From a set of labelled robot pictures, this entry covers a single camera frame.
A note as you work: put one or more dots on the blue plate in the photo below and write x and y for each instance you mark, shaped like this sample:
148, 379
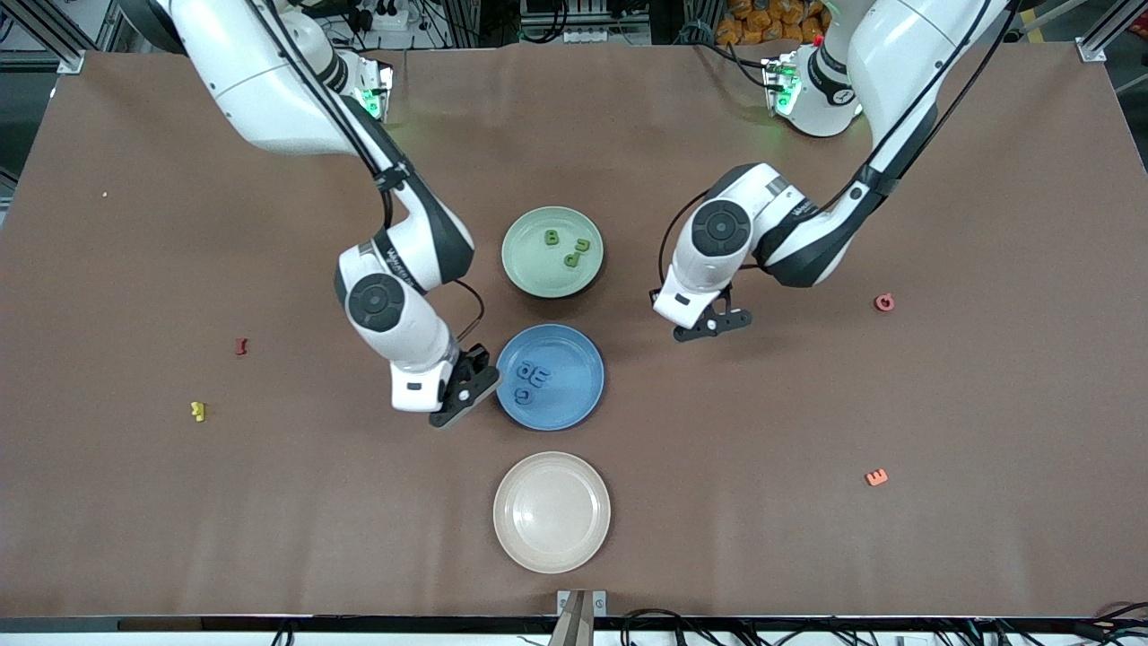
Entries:
574, 404

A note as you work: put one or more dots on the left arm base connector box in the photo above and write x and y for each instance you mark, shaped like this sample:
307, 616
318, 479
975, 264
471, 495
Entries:
778, 85

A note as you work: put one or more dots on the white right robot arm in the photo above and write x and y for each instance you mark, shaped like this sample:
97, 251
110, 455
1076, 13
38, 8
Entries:
260, 72

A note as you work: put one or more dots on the orange foam letter E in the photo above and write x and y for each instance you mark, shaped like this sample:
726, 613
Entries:
876, 477

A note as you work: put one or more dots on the green plate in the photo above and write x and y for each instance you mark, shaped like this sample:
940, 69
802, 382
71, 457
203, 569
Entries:
538, 274

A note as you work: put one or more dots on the blue foam letter G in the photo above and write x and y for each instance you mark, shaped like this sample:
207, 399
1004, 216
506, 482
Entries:
518, 396

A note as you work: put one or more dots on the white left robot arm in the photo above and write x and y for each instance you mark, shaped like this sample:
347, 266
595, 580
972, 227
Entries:
906, 54

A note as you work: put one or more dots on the beige plate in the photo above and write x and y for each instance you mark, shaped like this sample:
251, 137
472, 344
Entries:
552, 511

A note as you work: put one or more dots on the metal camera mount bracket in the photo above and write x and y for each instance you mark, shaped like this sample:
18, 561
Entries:
581, 619

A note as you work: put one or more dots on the power strip with black plugs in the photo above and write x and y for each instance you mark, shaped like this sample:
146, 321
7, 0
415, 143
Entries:
386, 11

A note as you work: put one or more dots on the white power strip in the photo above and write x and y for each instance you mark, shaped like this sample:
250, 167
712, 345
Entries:
592, 36

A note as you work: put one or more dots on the brown table cover mat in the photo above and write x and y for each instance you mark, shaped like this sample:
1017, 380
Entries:
269, 502

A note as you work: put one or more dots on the yellow foam letter K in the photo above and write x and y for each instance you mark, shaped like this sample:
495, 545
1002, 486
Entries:
198, 412

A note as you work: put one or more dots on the orange snack packets pile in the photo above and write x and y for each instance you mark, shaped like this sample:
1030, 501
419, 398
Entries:
762, 18

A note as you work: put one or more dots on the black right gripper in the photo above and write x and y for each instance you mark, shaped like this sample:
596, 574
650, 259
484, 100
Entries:
473, 360

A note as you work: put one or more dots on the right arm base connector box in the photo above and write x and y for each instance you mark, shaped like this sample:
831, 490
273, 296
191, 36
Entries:
378, 90

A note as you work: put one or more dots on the pink foam letter Q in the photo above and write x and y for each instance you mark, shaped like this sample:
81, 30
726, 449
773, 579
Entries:
878, 303

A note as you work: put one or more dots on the blue foam letter E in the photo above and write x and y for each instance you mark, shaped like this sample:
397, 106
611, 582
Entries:
543, 375

